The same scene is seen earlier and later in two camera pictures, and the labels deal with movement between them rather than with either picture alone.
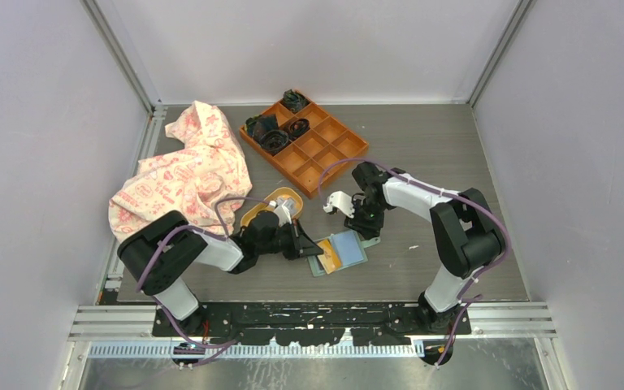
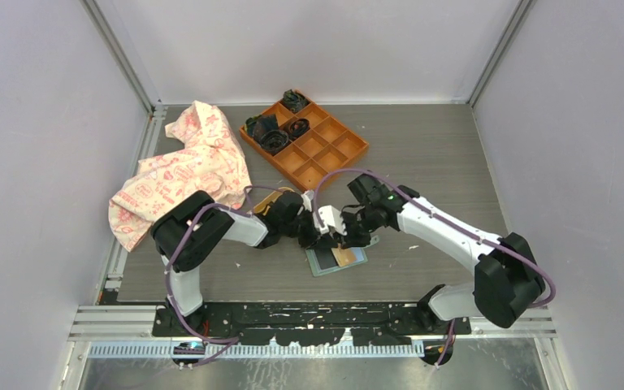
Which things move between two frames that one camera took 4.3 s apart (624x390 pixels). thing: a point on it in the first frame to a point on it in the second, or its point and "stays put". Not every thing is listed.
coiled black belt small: (298, 126) stays put
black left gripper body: (284, 240) to (303, 227)
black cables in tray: (258, 124) stays put
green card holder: (349, 249) stays put
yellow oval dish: (284, 192) stays put
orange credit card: (329, 259) to (348, 256)
